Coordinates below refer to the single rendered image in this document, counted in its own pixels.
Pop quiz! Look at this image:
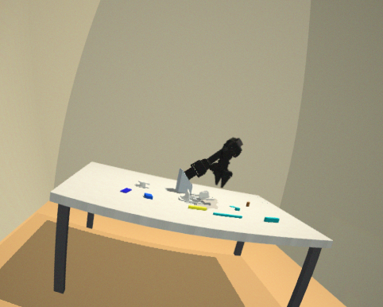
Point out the teal rectangular bar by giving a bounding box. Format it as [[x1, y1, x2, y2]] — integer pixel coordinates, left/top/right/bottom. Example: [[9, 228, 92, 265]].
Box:
[[264, 217, 280, 223]]

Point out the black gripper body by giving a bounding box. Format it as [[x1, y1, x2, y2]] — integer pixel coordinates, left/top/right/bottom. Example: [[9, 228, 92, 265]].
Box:
[[212, 158, 233, 177]]

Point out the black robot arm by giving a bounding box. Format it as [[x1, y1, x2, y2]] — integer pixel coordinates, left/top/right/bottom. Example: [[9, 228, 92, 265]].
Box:
[[184, 137, 243, 180]]

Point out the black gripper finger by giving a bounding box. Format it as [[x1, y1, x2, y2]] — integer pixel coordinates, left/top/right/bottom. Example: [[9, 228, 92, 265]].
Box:
[[212, 172, 222, 185], [220, 175, 230, 188]]

